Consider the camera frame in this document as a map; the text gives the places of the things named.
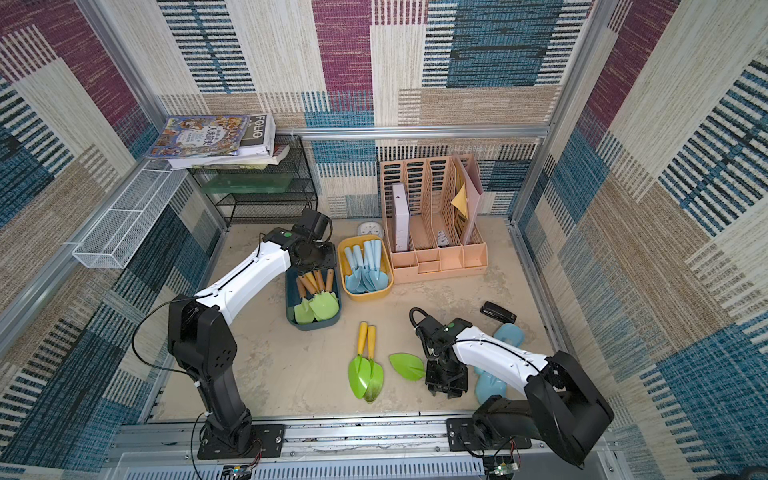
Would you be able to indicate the pink desk file organizer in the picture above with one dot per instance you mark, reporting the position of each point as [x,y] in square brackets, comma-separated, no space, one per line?
[435,249]

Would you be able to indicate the green shovel wooden handle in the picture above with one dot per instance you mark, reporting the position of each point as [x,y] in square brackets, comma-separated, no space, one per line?
[310,283]
[303,313]
[324,304]

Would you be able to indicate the yellow storage tray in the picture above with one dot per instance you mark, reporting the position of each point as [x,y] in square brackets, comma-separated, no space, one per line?
[345,269]

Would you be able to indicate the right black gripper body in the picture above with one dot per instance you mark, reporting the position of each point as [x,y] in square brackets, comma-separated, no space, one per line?
[444,382]

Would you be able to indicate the colorful picture book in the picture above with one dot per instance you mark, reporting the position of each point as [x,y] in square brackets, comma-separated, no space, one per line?
[199,136]

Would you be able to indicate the black wire shelf rack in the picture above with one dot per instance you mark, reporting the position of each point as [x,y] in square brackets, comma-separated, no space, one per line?
[271,193]

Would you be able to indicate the white alarm clock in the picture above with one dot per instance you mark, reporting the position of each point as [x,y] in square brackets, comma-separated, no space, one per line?
[371,228]

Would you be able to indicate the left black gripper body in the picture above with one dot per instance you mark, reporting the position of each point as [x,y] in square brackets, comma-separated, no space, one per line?
[321,257]

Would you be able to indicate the dark teal storage tray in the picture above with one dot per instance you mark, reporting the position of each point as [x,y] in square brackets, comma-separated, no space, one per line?
[294,299]

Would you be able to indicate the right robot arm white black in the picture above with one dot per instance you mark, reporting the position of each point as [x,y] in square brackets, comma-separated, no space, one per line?
[563,407]

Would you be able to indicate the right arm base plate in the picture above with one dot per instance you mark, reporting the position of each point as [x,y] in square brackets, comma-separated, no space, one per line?
[464,436]

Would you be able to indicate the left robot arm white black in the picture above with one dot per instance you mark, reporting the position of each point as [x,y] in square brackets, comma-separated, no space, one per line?
[199,334]

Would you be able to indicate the stack of white books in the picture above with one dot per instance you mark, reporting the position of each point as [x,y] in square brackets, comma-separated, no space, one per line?
[258,149]

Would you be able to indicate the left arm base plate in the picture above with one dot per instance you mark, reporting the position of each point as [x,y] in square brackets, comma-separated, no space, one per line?
[261,440]

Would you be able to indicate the green shovel yellow handle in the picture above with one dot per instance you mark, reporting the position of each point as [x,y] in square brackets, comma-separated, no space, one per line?
[376,380]
[409,366]
[359,369]

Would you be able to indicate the pink folder with yellow paper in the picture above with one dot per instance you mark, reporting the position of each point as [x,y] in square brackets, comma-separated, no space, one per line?
[469,192]

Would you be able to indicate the white wire mesh basket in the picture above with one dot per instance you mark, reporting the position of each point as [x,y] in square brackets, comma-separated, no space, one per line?
[115,238]

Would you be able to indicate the white box in organizer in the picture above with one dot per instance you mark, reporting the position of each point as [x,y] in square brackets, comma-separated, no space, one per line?
[401,217]

